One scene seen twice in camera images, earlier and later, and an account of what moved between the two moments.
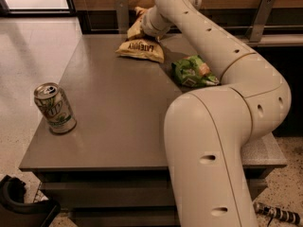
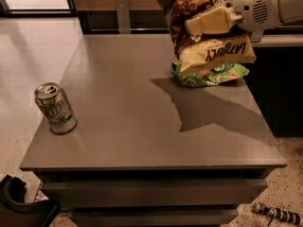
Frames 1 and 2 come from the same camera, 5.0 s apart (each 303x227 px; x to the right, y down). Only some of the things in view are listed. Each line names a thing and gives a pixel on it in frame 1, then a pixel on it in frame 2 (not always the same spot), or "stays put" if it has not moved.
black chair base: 14,212 stays put
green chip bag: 192,71 stays put
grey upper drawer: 125,193 stays put
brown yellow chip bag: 138,44 -> 199,51
